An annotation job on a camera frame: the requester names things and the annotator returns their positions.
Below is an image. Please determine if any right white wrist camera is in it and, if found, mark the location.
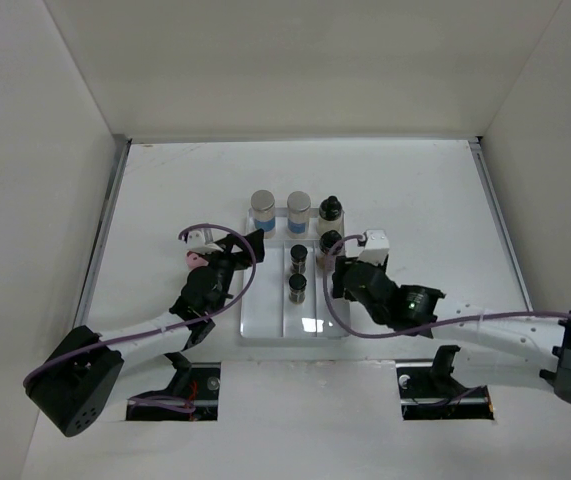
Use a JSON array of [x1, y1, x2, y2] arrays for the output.
[[358, 229, 390, 266]]

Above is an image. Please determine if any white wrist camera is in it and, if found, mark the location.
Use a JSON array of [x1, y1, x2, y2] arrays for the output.
[[358, 229, 390, 266], [178, 227, 215, 254]]

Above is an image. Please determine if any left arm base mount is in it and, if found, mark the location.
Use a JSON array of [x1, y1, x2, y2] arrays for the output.
[[125, 353, 222, 422]]

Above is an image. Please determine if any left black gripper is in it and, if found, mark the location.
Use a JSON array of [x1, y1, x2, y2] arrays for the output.
[[200, 229, 263, 314]]

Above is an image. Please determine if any small black-lid spice bottle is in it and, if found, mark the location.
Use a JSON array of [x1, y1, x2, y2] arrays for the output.
[[290, 244, 308, 275]]

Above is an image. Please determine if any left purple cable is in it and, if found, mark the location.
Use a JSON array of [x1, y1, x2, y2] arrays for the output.
[[22, 225, 257, 394]]

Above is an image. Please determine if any clear plastic organizer tray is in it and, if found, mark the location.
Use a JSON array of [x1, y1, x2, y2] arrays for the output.
[[239, 207, 347, 347]]

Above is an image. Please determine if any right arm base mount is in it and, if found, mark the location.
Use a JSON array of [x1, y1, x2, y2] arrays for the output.
[[395, 345, 494, 421]]

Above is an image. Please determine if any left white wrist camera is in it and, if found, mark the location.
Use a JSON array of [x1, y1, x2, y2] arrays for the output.
[[178, 227, 215, 254]]

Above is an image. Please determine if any purple cable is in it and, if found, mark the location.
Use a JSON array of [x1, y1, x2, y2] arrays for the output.
[[322, 234, 571, 341], [22, 225, 257, 394]]

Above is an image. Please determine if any pink-lid spice jar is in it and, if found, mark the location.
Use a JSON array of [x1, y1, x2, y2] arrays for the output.
[[185, 252, 208, 269]]

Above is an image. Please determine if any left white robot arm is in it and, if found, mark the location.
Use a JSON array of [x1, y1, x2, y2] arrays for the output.
[[23, 224, 265, 437]]

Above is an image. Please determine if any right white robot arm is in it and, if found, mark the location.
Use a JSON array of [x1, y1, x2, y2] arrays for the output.
[[323, 256, 571, 404]]

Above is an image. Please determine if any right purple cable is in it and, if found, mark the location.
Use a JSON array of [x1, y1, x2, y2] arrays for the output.
[[322, 234, 571, 341]]

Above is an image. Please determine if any black-lid tan spice jar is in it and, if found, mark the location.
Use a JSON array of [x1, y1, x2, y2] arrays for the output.
[[316, 230, 342, 271]]

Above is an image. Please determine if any black-lid white spice jar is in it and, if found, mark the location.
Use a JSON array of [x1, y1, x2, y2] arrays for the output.
[[317, 195, 343, 236]]

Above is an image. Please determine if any silver-lid blue-label shaker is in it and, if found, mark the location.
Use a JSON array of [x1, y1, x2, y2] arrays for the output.
[[287, 191, 311, 238], [250, 190, 276, 239]]

